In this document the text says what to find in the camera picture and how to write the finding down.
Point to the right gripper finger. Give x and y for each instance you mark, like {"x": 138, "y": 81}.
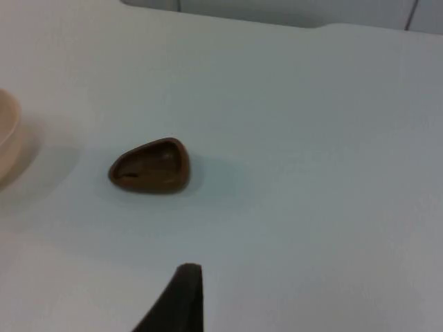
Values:
{"x": 183, "y": 304}

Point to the dark wooden cup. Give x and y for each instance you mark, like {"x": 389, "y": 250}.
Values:
{"x": 152, "y": 185}

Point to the coffee beans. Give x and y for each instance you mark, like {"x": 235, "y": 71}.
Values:
{"x": 150, "y": 169}

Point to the pale wooden bowl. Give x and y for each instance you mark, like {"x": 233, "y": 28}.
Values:
{"x": 5, "y": 138}

